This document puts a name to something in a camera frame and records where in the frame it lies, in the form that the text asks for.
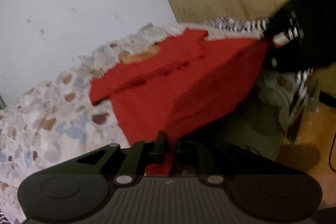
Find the red long-sleeve shirt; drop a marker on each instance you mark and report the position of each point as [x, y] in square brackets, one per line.
[183, 82]

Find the black and white striped sheet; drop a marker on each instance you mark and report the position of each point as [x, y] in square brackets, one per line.
[236, 24]

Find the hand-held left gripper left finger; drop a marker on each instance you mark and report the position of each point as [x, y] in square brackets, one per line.
[160, 146]

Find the patterned quilted duvet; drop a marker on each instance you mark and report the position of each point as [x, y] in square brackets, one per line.
[52, 113]

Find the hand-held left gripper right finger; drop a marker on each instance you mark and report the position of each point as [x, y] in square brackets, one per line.
[183, 155]

